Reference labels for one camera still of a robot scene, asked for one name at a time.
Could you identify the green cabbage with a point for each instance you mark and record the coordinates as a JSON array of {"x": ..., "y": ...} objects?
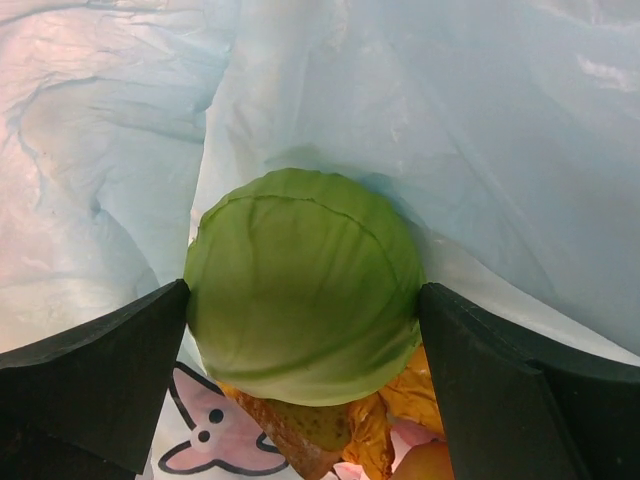
[{"x": 304, "y": 289}]

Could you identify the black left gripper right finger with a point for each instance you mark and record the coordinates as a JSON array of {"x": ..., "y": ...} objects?
[{"x": 518, "y": 405}]

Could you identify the yellow orange food piece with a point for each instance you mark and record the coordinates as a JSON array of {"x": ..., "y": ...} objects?
[{"x": 400, "y": 425}]

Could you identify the light blue plastic grocery bag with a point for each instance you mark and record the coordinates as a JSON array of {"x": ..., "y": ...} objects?
[{"x": 506, "y": 133}]

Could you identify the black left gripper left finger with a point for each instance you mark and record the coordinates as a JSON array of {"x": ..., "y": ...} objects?
[{"x": 84, "y": 403}]

